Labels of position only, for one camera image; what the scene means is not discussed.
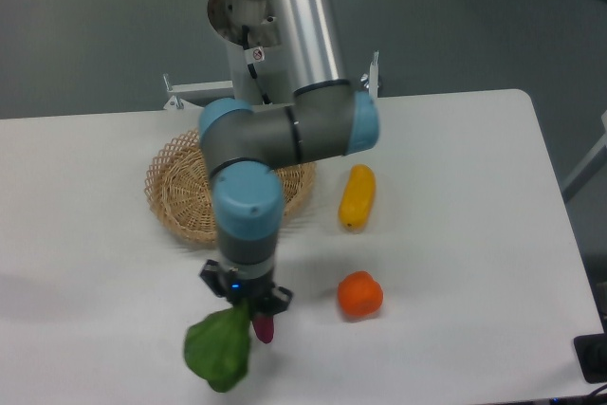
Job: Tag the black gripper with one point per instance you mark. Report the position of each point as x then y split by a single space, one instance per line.
261 294

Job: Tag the green bok choy vegetable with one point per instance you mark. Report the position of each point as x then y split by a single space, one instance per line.
217 348

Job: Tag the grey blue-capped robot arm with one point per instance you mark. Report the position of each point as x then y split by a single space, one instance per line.
291 104

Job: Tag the yellow elongated vegetable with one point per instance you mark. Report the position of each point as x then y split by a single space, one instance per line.
358 198

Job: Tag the purple eggplant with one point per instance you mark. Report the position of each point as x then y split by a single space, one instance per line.
263 326

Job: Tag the orange round fruit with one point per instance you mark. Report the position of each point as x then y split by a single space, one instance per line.
359 295

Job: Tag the woven wicker basket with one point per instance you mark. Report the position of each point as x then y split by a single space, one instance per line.
179 193

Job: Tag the black device at edge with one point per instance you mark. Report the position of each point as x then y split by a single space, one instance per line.
591 353

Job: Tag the white table leg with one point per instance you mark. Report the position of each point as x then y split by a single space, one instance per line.
592 162

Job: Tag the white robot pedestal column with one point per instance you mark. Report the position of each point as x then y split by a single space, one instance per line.
250 32

